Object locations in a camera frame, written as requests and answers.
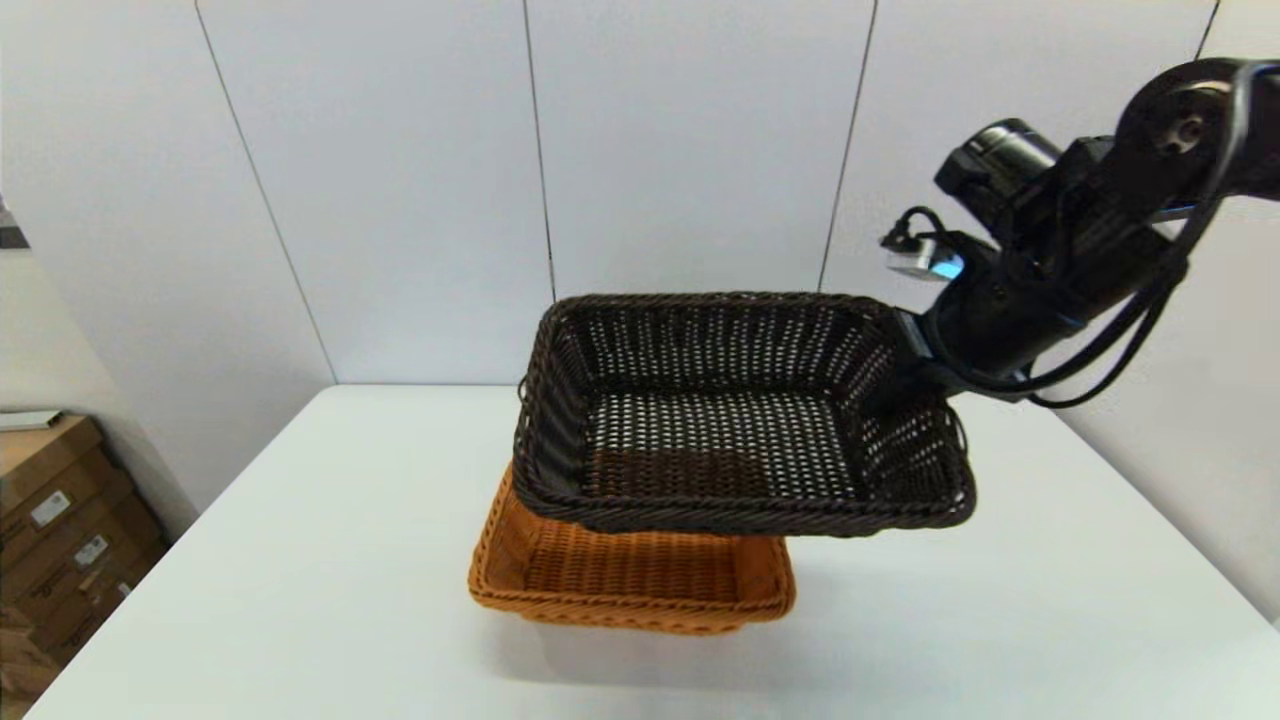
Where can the dark brown wicker basket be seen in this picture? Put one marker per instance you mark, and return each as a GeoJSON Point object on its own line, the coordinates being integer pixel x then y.
{"type": "Point", "coordinates": [740, 517]}

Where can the flat white item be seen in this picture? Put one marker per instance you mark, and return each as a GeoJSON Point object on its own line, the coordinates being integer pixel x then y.
{"type": "Point", "coordinates": [25, 421]}

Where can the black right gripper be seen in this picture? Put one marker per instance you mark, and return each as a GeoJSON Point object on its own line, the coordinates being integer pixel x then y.
{"type": "Point", "coordinates": [1000, 320]}

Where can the orange wicker basket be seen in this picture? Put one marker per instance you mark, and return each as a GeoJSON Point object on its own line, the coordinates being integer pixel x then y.
{"type": "Point", "coordinates": [620, 575]}

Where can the brown cardboard box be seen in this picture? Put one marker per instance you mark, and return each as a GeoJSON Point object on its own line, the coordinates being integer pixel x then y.
{"type": "Point", "coordinates": [60, 572]}
{"type": "Point", "coordinates": [15, 650]}
{"type": "Point", "coordinates": [40, 455]}
{"type": "Point", "coordinates": [92, 615]}

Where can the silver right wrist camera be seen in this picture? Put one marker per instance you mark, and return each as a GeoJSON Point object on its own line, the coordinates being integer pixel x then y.
{"type": "Point", "coordinates": [925, 262]}

